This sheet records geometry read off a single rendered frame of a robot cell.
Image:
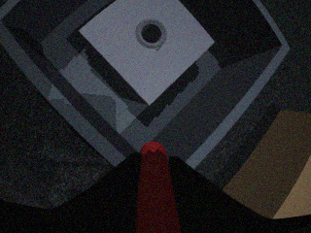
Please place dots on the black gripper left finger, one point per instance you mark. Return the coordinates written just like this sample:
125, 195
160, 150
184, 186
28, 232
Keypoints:
106, 207

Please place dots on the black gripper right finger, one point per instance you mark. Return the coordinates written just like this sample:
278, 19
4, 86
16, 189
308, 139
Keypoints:
203, 208

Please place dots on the dark red peg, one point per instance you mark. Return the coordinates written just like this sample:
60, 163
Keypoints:
156, 207

